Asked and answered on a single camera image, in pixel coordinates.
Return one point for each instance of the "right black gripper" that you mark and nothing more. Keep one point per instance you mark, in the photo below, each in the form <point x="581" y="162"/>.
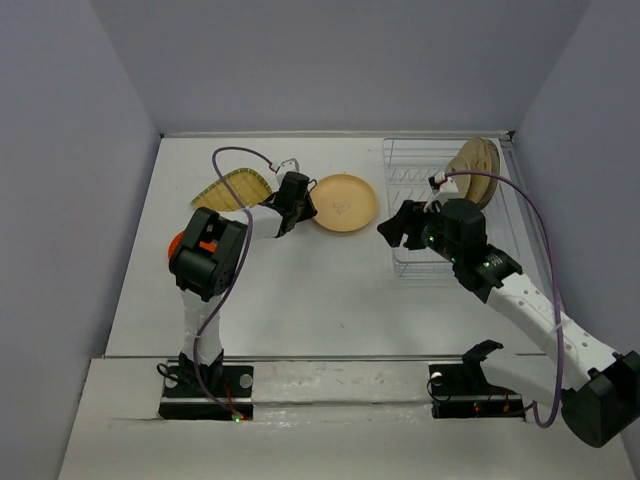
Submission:
<point x="393" y="228"/>

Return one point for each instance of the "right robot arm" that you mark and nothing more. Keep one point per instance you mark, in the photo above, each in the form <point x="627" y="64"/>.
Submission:
<point x="596" y="387"/>

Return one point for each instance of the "small cream calligraphy plate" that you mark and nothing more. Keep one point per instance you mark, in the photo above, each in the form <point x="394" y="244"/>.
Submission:
<point x="473" y="187"/>

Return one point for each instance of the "white wire dish rack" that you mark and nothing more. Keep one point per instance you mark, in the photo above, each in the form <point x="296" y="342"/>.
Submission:
<point x="408" y="164"/>

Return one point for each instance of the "beige bird-pattern plate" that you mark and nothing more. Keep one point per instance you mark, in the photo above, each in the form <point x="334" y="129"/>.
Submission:
<point x="477" y="148"/>

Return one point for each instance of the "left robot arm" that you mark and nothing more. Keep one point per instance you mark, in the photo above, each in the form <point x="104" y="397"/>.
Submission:
<point x="208" y="259"/>

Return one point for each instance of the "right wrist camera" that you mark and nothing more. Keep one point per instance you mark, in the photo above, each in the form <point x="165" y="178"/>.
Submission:
<point x="442" y="188"/>

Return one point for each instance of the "green bamboo-pattern tray plate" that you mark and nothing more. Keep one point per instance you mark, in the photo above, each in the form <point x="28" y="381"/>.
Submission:
<point x="247" y="184"/>

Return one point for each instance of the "peach round plate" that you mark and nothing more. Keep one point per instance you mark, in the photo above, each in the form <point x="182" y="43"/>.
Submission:
<point x="345" y="203"/>

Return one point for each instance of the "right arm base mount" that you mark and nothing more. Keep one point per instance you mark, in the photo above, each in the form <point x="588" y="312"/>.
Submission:
<point x="459" y="390"/>

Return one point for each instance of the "orange round plate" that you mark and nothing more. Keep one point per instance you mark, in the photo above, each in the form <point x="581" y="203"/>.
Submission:
<point x="172" y="249"/>

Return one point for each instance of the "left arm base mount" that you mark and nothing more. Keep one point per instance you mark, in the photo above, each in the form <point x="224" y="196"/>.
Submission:
<point x="229" y="399"/>

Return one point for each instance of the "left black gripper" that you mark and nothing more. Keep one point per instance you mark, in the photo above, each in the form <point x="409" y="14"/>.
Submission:
<point x="309" y="210"/>

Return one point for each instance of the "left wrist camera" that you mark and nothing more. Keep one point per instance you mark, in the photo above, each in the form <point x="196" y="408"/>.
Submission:
<point x="281" y="168"/>

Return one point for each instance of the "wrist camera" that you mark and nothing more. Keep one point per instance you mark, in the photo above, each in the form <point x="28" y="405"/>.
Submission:
<point x="281" y="168"/>
<point x="442" y="188"/>

